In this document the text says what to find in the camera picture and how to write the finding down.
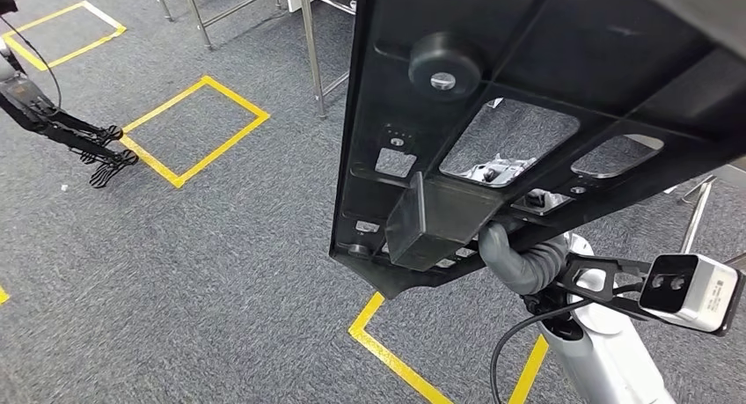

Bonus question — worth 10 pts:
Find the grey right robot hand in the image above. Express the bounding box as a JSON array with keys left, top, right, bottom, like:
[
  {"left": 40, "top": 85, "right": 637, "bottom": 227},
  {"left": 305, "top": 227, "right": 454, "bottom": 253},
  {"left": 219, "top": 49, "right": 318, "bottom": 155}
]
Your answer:
[{"left": 460, "top": 153, "right": 569, "bottom": 296}]

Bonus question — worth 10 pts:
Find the stainless steel table frame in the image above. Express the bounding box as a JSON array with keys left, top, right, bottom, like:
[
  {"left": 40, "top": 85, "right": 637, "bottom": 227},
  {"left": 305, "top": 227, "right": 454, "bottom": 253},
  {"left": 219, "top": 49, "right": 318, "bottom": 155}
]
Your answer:
[
  {"left": 664, "top": 162, "right": 746, "bottom": 255},
  {"left": 150, "top": 0, "right": 282, "bottom": 53},
  {"left": 274, "top": 0, "right": 360, "bottom": 121}
]

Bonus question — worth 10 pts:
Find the black robot leg with foot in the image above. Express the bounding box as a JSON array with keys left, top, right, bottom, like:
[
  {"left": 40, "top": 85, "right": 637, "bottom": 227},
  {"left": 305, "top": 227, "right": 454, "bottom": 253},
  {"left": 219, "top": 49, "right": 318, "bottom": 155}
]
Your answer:
[{"left": 0, "top": 74, "right": 140, "bottom": 190}]

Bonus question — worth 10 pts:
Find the black camera bracket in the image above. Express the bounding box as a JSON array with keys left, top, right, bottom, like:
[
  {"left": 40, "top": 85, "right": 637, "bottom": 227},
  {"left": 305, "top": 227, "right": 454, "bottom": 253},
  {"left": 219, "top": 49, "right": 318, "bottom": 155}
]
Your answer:
[{"left": 553, "top": 252, "right": 654, "bottom": 322}]

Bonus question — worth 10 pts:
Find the black plastic frame part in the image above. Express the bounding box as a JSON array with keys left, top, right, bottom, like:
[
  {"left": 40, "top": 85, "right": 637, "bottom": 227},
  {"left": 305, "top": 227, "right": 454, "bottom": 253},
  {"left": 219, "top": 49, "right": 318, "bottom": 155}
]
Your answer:
[{"left": 329, "top": 0, "right": 746, "bottom": 302}]

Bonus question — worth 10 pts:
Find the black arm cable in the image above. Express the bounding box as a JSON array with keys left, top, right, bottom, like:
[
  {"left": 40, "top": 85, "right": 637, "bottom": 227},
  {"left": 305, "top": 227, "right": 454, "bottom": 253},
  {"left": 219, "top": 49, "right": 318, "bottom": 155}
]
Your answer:
[{"left": 489, "top": 298, "right": 584, "bottom": 404}]

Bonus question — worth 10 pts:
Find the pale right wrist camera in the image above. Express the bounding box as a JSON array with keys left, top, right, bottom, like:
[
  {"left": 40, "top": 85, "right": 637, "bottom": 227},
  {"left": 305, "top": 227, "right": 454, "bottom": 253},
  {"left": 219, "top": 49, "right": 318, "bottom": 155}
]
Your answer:
[{"left": 638, "top": 253, "right": 746, "bottom": 337}]

